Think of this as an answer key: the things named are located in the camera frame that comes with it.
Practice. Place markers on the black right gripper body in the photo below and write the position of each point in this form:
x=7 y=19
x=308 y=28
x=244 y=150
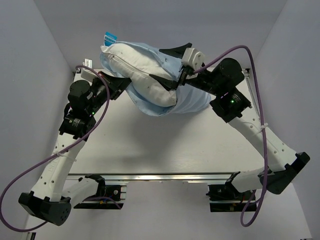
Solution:
x=205 y=84

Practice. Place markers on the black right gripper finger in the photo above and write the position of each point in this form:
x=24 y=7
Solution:
x=167 y=84
x=177 y=51

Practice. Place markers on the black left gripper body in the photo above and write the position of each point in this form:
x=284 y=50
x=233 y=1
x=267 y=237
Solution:
x=100 y=88

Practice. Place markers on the white pillow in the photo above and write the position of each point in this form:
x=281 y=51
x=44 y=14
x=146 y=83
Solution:
x=138 y=64

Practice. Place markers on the light blue pillowcase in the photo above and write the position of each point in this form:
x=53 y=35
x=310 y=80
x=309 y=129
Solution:
x=188 y=99

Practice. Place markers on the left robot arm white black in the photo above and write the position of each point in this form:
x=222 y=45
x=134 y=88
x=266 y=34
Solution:
x=47 y=200

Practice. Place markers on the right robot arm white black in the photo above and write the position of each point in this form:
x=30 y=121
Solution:
x=281 y=163

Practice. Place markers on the blue pillow tag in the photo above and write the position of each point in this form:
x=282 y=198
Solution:
x=109 y=39

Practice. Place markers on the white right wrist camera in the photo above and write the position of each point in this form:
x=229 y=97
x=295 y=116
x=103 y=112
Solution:
x=193 y=58

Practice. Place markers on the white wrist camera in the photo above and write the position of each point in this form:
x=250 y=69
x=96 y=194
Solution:
x=193 y=58
x=85 y=73

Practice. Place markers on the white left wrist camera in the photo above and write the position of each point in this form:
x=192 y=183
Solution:
x=85 y=73

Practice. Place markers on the aluminium table front rail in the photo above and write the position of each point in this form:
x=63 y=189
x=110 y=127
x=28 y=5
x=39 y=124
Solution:
x=129 y=177

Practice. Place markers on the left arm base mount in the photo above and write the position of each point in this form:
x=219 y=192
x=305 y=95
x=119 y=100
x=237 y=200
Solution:
x=109 y=196

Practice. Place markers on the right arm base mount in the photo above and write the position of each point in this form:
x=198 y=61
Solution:
x=230 y=192

